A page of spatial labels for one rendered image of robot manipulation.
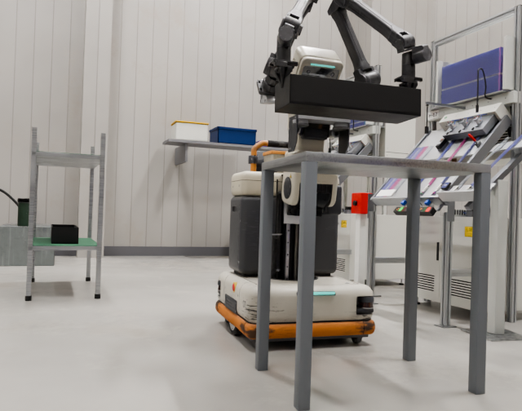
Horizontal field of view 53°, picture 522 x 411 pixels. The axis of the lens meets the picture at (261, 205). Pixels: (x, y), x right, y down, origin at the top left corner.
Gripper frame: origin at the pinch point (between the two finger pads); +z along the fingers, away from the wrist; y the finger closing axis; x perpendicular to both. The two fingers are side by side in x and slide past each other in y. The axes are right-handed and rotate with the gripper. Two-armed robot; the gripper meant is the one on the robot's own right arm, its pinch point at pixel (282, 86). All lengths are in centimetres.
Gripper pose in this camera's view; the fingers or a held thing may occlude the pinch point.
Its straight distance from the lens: 208.9
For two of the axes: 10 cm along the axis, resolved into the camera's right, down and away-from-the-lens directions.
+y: 9.5, 0.4, 3.0
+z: -0.3, 10.0, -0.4
